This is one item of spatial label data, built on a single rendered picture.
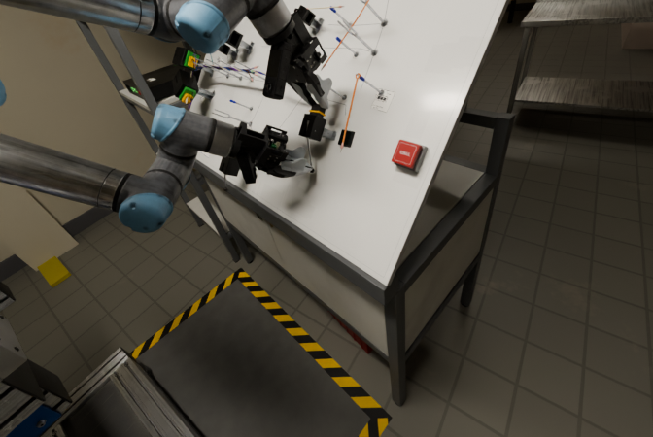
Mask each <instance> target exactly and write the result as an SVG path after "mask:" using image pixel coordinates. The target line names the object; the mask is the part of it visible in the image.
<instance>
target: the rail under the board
mask: <svg viewBox="0 0 653 437"><path fill-rule="evenodd" d="M193 168H194V169H195V170H197V171H198V172H200V173H201V174H202V175H204V176H205V177H206V178H208V179H209V180H211V181H212V182H213V183H215V184H216V185H218V186H219V187H221V188H222V189H224V177H223V176H221V175H220V174H218V173H217V172H215V171H214V170H212V169H211V168H209V167H208V166H206V165H205V164H203V163H202V162H200V161H199V160H197V159H195V162H194V165H193ZM226 187H227V188H228V191H227V192H228V193H229V194H230V195H232V196H233V197H234V198H236V199H237V200H239V201H240V202H241V203H243V204H244V205H245V206H247V207H248V208H250V209H251V210H252V211H254V212H255V213H257V214H258V215H259V216H261V217H262V218H263V219H265V220H267V221H268V222H269V223H271V224H272V225H273V226H275V227H276V228H278V229H279V230H280V231H282V232H283V233H285V234H286V235H287V236H289V237H290V238H291V239H293V240H294V241H296V242H297V243H298V244H299V245H300V246H301V247H303V248H304V249H306V250H307V251H309V252H310V253H312V254H313V255H315V256H316V257H317V258H318V259H320V260H321V261H323V262H324V263H325V264H327V265H328V266H329V267H331V268H332V269H334V270H335V271H336V272H338V273H339V274H341V275H342V276H343V277H345V278H346V279H347V280H349V281H350V282H352V283H353V284H354V285H356V286H358V287H359V288H360V289H362V290H363V291H364V292H366V293H367V294H369V295H370V296H371V297H373V298H374V299H375V300H377V301H378V302H380V303H381V304H382V305H384V306H386V305H387V304H388V303H389V302H390V301H391V300H392V298H393V297H394V296H395V295H396V294H397V292H398V274H397V273H395V276H394V278H393V281H392V283H391V285H390V286H385V285H384V284H382V283H381V282H379V281H378V280H376V279H375V278H373V277H372V276H370V275H369V274H367V273H366V272H364V271H363V270H361V269H360V268H359V267H358V266H356V265H355V264H353V263H352V262H350V261H349V260H347V259H346V258H344V257H343V256H341V255H340V254H338V253H337V252H335V251H333V250H332V249H330V248H329V247H327V246H326V245H324V244H323V243H321V242H320V241H318V240H317V239H315V238H314V237H312V236H311V235H309V234H308V233H306V232H305V231H303V230H302V229H300V228H299V227H297V226H296V225H294V224H293V223H291V222H290V221H288V220H287V219H285V218H283V217H282V216H280V215H279V214H277V213H276V212H274V211H273V210H271V209H270V208H268V207H267V206H265V205H264V204H262V203H261V202H259V201H258V200H256V198H254V197H253V196H251V195H250V194H248V193H247V192H245V191H244V190H243V189H241V188H240V187H238V186H237V185H235V184H233V183H232V182H230V181H229V180H226Z"/></svg>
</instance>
